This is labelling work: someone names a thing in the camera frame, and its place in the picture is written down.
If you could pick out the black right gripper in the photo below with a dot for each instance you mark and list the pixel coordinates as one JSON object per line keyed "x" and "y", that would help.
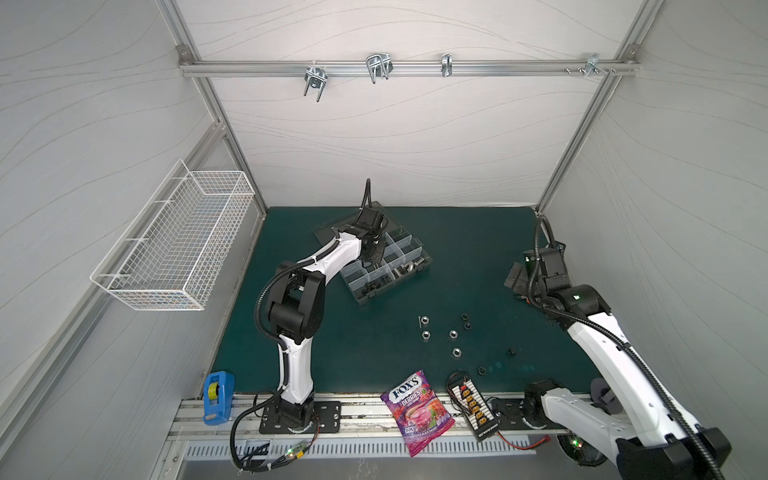
{"x": 517, "y": 279}

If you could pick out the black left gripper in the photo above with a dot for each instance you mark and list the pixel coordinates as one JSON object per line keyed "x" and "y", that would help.
{"x": 377, "y": 254}

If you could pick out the clear plastic organizer box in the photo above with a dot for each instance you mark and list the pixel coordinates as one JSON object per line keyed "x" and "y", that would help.
{"x": 395, "y": 258}

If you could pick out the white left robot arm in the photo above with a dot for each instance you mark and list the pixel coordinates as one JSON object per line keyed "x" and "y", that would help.
{"x": 290, "y": 308}

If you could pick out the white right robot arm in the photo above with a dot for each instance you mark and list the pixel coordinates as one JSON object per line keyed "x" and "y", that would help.
{"x": 642, "y": 429}

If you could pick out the green table mat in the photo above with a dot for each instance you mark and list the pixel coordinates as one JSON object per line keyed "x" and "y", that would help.
{"x": 371, "y": 347}

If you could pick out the black parallel charging board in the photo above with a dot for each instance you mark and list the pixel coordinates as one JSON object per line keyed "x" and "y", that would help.
{"x": 466, "y": 398}

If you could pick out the silver U-bolt clamp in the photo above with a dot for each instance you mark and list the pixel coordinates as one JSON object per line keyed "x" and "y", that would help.
{"x": 315, "y": 79}

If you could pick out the silver double U-bolt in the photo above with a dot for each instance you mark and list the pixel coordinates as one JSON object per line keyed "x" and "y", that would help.
{"x": 379, "y": 65}

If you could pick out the purple Fox's candy bag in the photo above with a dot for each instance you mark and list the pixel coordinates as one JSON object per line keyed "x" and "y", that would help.
{"x": 420, "y": 415}

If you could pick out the blue tape dispenser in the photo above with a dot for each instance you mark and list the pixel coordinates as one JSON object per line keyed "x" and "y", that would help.
{"x": 217, "y": 396}

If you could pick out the aluminium top crossbar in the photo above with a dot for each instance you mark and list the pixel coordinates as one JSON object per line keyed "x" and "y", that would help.
{"x": 401, "y": 68}

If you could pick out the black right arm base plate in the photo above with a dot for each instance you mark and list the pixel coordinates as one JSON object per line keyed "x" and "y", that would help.
{"x": 509, "y": 413}

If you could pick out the small silver bracket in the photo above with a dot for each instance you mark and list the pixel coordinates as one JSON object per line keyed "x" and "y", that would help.
{"x": 446, "y": 65}

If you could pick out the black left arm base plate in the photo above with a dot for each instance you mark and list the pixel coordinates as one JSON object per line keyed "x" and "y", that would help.
{"x": 288, "y": 418}

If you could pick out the white wire basket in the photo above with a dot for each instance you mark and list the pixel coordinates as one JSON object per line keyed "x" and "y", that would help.
{"x": 170, "y": 255}

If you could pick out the silver corner hook bracket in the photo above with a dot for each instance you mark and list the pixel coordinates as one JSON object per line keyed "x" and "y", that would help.
{"x": 591, "y": 67}

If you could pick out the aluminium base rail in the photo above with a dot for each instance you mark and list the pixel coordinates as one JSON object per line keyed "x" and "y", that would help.
{"x": 361, "y": 416}

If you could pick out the aluminium corner frame post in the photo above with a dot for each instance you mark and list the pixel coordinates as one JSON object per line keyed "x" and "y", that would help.
{"x": 627, "y": 65}

